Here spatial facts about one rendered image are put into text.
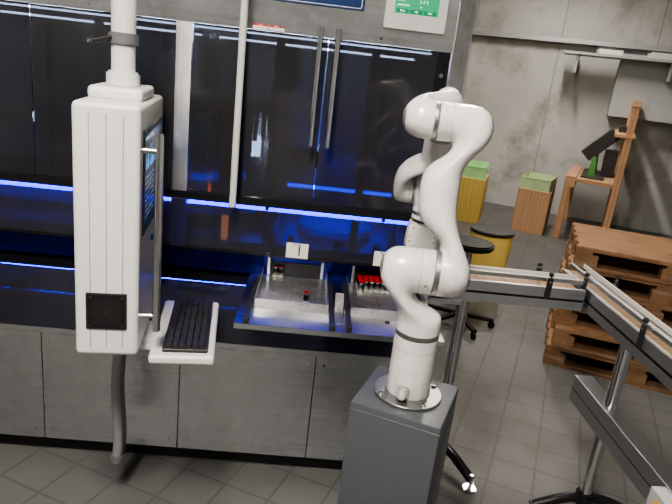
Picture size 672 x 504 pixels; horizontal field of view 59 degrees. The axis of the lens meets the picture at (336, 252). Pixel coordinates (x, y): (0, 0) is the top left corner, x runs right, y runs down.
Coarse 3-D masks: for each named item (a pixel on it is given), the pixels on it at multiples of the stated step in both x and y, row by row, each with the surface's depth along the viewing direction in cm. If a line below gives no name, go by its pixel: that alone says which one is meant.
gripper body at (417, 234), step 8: (408, 224) 199; (416, 224) 196; (424, 224) 196; (408, 232) 197; (416, 232) 197; (424, 232) 197; (432, 232) 197; (408, 240) 198; (416, 240) 198; (424, 240) 198; (432, 240) 198; (432, 248) 199
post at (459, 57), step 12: (468, 0) 204; (468, 12) 205; (468, 24) 207; (456, 36) 208; (468, 36) 208; (456, 48) 209; (468, 48) 209; (456, 60) 210; (456, 72) 211; (456, 84) 212
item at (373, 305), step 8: (352, 288) 236; (352, 296) 228; (360, 296) 229; (368, 296) 230; (376, 296) 231; (384, 296) 232; (416, 296) 226; (352, 304) 220; (360, 304) 221; (368, 304) 222; (376, 304) 223; (384, 304) 224; (392, 304) 225; (352, 312) 210; (360, 312) 210; (368, 312) 210; (376, 312) 210; (384, 312) 210; (392, 312) 210
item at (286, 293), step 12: (264, 276) 238; (264, 288) 226; (276, 288) 227; (288, 288) 229; (300, 288) 230; (312, 288) 231; (324, 288) 233; (264, 300) 207; (276, 300) 208; (288, 300) 217; (300, 300) 218; (312, 300) 220; (324, 300) 221; (312, 312) 209; (324, 312) 209
